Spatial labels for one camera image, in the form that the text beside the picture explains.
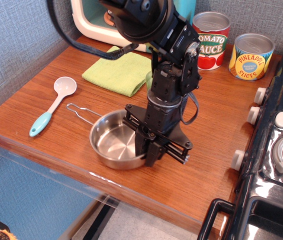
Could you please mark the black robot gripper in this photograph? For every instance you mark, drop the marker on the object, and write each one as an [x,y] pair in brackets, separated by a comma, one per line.
[157,129]

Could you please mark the stainless steel bowl with handle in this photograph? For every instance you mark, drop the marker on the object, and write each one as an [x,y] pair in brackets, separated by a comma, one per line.
[110,138]

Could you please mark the green toy bell pepper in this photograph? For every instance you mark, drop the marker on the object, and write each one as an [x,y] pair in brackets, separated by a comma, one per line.
[149,80]

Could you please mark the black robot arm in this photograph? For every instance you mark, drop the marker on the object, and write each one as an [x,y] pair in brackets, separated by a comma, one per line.
[174,45]

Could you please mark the green folded cloth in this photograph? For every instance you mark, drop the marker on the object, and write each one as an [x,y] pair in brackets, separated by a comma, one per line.
[124,76]

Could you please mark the black toy stove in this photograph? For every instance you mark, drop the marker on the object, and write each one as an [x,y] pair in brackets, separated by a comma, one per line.
[257,211]

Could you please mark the tomato sauce can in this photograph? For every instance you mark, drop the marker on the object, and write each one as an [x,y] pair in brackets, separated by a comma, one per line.
[213,29]

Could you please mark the pineapple slices can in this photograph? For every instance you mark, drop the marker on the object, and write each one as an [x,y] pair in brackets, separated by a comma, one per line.
[251,56]

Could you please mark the teal toy microwave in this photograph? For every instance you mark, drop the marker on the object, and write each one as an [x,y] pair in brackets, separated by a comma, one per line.
[95,21]

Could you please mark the white spoon with blue handle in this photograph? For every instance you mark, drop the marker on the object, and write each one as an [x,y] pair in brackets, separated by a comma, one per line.
[64,86]

